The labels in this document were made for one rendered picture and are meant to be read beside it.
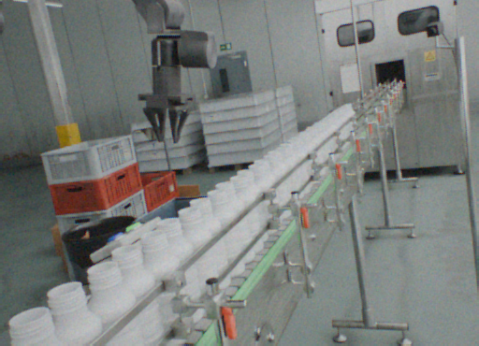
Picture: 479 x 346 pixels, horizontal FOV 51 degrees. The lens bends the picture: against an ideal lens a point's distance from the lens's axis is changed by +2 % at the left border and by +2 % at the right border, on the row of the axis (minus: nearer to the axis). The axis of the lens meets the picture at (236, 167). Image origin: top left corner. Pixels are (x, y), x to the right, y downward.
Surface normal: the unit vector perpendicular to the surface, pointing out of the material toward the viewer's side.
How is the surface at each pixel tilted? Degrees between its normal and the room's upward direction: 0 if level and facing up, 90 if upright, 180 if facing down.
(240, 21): 90
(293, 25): 90
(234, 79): 90
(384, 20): 90
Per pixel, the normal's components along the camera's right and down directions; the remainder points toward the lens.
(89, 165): -0.23, 0.20
